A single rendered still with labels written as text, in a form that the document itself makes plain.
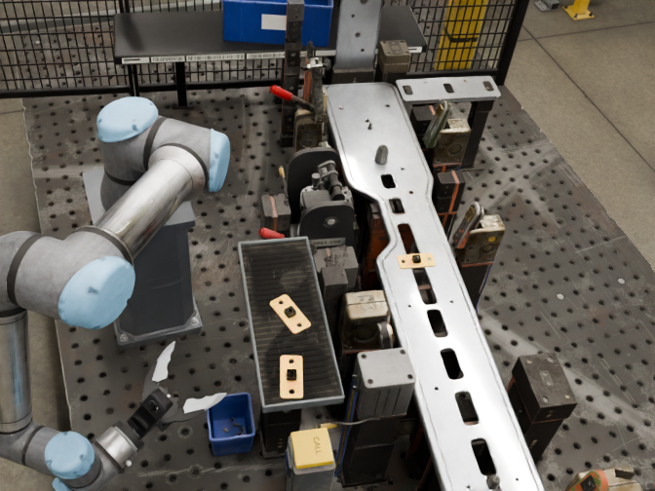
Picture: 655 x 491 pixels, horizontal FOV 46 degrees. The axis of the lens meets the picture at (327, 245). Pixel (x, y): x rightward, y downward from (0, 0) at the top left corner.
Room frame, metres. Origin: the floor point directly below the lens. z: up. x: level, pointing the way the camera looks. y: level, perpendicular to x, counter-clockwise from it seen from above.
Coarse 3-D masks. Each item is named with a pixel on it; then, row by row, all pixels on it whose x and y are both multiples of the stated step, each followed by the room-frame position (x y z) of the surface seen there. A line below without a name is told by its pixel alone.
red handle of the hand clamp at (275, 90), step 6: (270, 90) 1.52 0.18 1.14; (276, 90) 1.51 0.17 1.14; (282, 90) 1.52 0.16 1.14; (282, 96) 1.52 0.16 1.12; (288, 96) 1.52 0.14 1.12; (294, 96) 1.54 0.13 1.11; (294, 102) 1.53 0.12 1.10; (300, 102) 1.53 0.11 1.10; (306, 102) 1.55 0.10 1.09; (306, 108) 1.54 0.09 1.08; (312, 108) 1.54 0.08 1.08
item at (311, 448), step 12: (300, 432) 0.60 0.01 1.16; (312, 432) 0.61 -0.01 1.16; (324, 432) 0.61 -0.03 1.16; (300, 444) 0.58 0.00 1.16; (312, 444) 0.58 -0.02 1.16; (324, 444) 0.59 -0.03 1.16; (300, 456) 0.56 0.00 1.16; (312, 456) 0.56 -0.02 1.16; (324, 456) 0.57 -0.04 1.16; (300, 468) 0.55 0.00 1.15
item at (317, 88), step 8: (312, 64) 1.54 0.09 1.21; (320, 64) 1.55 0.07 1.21; (328, 64) 1.55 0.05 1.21; (312, 72) 1.53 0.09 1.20; (320, 72) 1.53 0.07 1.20; (312, 80) 1.54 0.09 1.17; (320, 80) 1.53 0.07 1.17; (312, 88) 1.56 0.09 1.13; (320, 88) 1.53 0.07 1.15; (320, 96) 1.54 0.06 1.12; (320, 104) 1.54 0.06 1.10; (320, 112) 1.54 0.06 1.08
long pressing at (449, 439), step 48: (336, 96) 1.71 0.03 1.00; (384, 96) 1.74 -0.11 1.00; (336, 144) 1.51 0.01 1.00; (384, 192) 1.36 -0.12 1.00; (432, 240) 1.22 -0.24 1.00; (384, 288) 1.05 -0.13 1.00; (432, 288) 1.07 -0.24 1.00; (432, 336) 0.94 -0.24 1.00; (480, 336) 0.96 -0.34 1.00; (432, 384) 0.83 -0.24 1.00; (480, 384) 0.84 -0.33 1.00; (432, 432) 0.72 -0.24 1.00; (480, 432) 0.74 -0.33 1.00; (480, 480) 0.64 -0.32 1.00; (528, 480) 0.65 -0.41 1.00
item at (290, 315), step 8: (280, 296) 0.87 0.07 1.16; (288, 296) 0.87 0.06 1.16; (272, 304) 0.85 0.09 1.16; (288, 304) 0.86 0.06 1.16; (280, 312) 0.84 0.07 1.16; (288, 312) 0.83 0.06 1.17; (296, 312) 0.84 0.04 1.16; (288, 320) 0.82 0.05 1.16; (296, 320) 0.82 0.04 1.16; (304, 320) 0.82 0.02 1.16; (296, 328) 0.80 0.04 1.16; (304, 328) 0.81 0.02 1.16
